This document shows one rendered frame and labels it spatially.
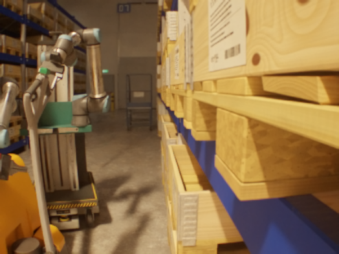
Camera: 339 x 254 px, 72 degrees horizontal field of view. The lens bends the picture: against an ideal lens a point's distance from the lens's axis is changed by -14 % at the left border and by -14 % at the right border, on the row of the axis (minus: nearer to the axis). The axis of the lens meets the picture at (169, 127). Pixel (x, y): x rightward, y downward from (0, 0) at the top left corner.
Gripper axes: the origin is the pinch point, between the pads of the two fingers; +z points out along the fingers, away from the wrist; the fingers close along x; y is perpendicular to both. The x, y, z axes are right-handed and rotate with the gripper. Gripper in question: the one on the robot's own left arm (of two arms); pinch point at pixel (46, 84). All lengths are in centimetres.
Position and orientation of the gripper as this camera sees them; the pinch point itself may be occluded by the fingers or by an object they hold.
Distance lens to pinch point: 150.6
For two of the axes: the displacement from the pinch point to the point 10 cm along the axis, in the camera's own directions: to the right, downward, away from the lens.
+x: -9.4, -2.5, -2.3
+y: -3.1, 3.5, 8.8
